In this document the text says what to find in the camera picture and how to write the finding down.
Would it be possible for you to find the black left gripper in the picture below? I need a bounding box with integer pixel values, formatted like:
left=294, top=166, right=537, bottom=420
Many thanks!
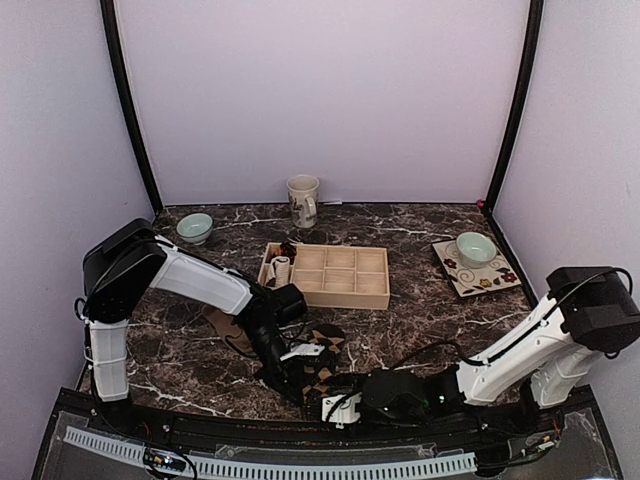
left=241, top=322, right=306, bottom=407

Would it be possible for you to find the beige ribbed sock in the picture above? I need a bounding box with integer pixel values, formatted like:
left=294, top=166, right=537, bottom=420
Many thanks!
left=201, top=304, right=255, bottom=358

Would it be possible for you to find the brown yellow argyle sock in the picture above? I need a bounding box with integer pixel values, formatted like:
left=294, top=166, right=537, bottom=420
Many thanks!
left=301, top=323, right=346, bottom=406

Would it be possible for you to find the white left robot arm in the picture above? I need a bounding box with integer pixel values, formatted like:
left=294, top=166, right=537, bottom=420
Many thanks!
left=74, top=218, right=321, bottom=436

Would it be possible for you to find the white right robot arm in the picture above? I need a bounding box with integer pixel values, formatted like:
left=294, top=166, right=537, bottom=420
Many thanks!
left=340, top=266, right=639, bottom=434

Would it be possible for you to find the rolled white ribbed sock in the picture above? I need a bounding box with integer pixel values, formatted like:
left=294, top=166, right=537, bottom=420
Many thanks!
left=266, top=256, right=290, bottom=288

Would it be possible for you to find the rolled red argyle sock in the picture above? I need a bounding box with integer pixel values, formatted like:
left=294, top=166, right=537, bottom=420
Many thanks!
left=276, top=242, right=297, bottom=258

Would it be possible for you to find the wooden compartment tray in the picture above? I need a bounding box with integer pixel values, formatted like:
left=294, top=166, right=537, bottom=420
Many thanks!
left=258, top=242, right=390, bottom=310

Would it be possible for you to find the teal striped ceramic bowl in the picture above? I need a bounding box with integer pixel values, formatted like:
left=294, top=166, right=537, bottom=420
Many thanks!
left=176, top=213, right=214, bottom=245

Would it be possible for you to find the coral pattern ceramic mug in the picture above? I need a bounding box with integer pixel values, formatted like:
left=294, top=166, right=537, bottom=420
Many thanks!
left=286, top=174, right=320, bottom=229

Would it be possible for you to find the floral square plate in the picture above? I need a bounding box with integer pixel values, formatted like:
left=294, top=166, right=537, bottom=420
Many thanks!
left=431, top=239, right=523, bottom=300

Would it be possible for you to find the pale green bowl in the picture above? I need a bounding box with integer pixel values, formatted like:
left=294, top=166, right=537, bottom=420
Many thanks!
left=455, top=232, right=498, bottom=269

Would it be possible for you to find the green circuit board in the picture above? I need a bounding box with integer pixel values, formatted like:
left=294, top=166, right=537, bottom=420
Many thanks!
left=143, top=448, right=187, bottom=472

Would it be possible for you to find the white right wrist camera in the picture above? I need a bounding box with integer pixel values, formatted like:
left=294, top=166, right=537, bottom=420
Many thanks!
left=320, top=392, right=362, bottom=429

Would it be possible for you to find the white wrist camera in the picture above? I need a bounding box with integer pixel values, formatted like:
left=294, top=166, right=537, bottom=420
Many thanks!
left=279, top=343, right=325, bottom=362
left=320, top=392, right=362, bottom=429

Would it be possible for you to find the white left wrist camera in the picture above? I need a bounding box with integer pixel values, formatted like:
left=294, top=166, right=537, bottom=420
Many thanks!
left=279, top=343, right=325, bottom=362

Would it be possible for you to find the white slotted cable duct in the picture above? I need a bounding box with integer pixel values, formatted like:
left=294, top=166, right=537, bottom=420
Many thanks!
left=63, top=427, right=478, bottom=479

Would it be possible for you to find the black front table rail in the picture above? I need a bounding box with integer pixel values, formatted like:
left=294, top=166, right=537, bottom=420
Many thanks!
left=54, top=387, right=596, bottom=451

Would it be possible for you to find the black left corner post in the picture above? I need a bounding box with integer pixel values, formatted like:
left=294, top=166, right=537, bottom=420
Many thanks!
left=99, top=0, right=164, bottom=215

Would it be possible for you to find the black corner post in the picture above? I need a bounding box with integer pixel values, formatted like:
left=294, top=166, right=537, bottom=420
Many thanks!
left=99, top=0, right=164, bottom=215
left=482, top=0, right=545, bottom=217

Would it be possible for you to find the black right corner post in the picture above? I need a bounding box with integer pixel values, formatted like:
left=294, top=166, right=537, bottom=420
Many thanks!
left=482, top=0, right=545, bottom=217

